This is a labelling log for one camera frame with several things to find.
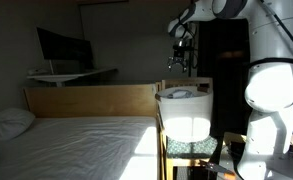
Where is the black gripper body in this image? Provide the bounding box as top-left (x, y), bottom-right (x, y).
top-left (171, 45), bottom-right (188, 64)

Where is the white woven laundry basket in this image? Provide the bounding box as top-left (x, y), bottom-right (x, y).
top-left (154, 85), bottom-right (215, 144)

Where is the pale grey garment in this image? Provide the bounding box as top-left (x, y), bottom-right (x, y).
top-left (166, 88), bottom-right (196, 100)

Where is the wooden chair with dotted cushion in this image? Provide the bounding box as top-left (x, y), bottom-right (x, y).
top-left (154, 76), bottom-right (228, 180)

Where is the wooden bed footboard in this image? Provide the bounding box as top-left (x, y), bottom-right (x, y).
top-left (22, 82), bottom-right (159, 119)

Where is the white desk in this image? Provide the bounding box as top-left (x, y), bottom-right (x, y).
top-left (26, 67), bottom-right (119, 88)

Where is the black computer monitor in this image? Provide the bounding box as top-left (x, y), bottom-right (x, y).
top-left (35, 26), bottom-right (96, 72)

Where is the orange and black clamp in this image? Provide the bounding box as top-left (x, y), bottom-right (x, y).
top-left (199, 159), bottom-right (238, 180)

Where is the mattress with white sheet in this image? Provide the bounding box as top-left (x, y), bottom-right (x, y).
top-left (0, 115), bottom-right (161, 180)

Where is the small white desk item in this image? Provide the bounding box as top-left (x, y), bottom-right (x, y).
top-left (27, 67), bottom-right (51, 76)

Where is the white pillow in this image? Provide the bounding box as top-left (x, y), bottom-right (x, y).
top-left (0, 106), bottom-right (37, 147)

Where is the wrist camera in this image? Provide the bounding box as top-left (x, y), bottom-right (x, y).
top-left (173, 37), bottom-right (186, 48)

